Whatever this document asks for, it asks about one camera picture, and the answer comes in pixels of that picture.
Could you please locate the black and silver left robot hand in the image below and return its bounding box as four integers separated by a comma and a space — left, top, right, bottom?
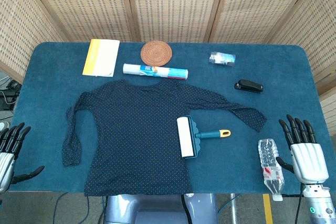
0, 122, 45, 195

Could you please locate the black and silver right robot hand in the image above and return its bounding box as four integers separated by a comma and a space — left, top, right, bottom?
275, 114, 330, 185

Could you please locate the teal lint roller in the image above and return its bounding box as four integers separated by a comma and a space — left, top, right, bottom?
176, 115, 232, 159

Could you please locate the navy polka dot shirt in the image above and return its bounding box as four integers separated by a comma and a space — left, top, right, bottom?
61, 79, 268, 197

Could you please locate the crushed clear plastic bottle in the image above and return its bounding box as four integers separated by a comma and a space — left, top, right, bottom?
258, 138, 286, 201

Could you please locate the yellow floor tape strip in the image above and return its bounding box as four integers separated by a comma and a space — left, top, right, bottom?
262, 194, 274, 224

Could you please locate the blue carpet table cover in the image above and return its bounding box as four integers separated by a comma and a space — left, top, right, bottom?
7, 41, 332, 196

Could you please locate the black stapler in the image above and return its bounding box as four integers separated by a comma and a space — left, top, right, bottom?
234, 79, 264, 94

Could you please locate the woven bamboo screen panel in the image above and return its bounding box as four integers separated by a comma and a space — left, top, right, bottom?
203, 0, 320, 44
117, 0, 229, 43
19, 0, 140, 42
0, 0, 69, 83
265, 0, 336, 130

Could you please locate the yellow and white booklet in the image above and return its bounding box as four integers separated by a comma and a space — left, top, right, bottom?
82, 39, 121, 78

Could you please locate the grey-blue robot torso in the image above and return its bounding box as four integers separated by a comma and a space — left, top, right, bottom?
104, 193, 218, 224

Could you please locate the white roll of plastic bags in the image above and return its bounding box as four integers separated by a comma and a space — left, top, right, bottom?
122, 63, 189, 80

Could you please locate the round brown woven coaster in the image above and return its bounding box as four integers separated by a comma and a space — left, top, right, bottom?
140, 40, 173, 67

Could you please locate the black cable bundle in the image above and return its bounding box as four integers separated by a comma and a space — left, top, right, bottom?
0, 76, 22, 120

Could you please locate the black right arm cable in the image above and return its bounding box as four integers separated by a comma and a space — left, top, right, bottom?
280, 185, 307, 224

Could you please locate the black floor cable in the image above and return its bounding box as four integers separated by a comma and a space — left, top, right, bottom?
53, 192, 69, 224

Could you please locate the blue floor cable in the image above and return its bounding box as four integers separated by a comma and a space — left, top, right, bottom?
83, 196, 92, 222
217, 194, 243, 216

